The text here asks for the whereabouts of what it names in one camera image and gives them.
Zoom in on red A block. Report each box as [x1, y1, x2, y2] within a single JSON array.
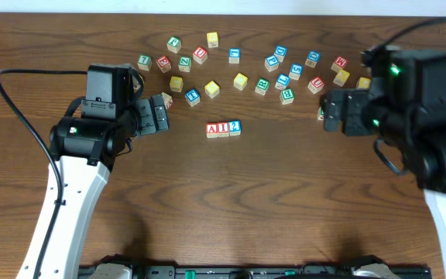
[[206, 123, 218, 138]]

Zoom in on red I block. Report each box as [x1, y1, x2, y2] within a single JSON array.
[[217, 122, 229, 137]]

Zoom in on blue 2 block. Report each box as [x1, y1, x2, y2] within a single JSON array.
[[228, 120, 242, 136]]

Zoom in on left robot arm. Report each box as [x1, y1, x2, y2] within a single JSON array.
[[17, 64, 170, 278]]

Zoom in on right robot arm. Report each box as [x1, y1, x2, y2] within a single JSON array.
[[321, 46, 446, 276]]

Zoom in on plain wooden red block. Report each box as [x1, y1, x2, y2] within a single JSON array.
[[161, 92, 173, 109]]

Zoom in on yellow G block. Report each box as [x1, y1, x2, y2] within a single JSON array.
[[356, 77, 371, 89]]

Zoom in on green J block right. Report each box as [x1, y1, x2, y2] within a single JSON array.
[[317, 107, 324, 121]]

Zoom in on green j block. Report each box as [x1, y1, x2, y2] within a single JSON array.
[[317, 107, 324, 121], [166, 36, 182, 53]]

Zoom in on yellow K block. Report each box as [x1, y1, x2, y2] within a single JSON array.
[[333, 69, 350, 87]]

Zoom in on yellow block left middle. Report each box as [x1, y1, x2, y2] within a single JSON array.
[[170, 76, 184, 92]]

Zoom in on red U block right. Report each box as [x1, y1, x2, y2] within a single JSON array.
[[307, 76, 324, 94]]

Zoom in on red u block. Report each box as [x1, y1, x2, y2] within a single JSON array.
[[193, 46, 208, 64], [307, 76, 324, 94]]

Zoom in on blue T block left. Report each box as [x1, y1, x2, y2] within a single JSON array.
[[185, 88, 201, 107]]

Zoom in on blue t block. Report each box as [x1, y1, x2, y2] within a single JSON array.
[[275, 74, 290, 90], [185, 88, 201, 107]]

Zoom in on red M block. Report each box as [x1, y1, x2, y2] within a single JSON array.
[[331, 56, 348, 72]]

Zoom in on red E block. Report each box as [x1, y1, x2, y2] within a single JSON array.
[[156, 55, 172, 73]]

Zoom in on green 7 block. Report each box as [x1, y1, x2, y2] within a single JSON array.
[[137, 54, 152, 71]]

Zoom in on green Z block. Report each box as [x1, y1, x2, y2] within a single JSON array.
[[178, 56, 191, 72]]

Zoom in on green B block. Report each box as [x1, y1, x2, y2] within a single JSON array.
[[280, 88, 295, 105]]

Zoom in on yellow block centre left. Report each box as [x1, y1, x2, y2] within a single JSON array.
[[204, 81, 220, 98]]

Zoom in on blue D block right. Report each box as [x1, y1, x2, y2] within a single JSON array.
[[305, 50, 321, 68]]

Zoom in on blue d block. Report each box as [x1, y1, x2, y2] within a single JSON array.
[[305, 50, 321, 68], [273, 45, 287, 63]]

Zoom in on blue 5 block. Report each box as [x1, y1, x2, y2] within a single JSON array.
[[289, 64, 304, 81]]

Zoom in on blue T block right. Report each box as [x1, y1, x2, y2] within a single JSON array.
[[275, 74, 290, 90]]

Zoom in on green J block top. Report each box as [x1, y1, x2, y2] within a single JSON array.
[[166, 36, 182, 53]]

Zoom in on red U block left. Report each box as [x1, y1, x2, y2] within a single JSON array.
[[193, 46, 208, 64]]

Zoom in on blue D block left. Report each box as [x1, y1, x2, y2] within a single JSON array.
[[273, 45, 287, 63]]

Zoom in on green R block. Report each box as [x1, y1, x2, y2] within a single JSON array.
[[255, 78, 270, 95]]

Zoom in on blue P block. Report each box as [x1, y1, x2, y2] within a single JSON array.
[[265, 55, 280, 72]]

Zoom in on yellow block top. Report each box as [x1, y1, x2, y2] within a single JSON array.
[[207, 32, 219, 48]]

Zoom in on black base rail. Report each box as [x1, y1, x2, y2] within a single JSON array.
[[77, 264, 433, 279]]

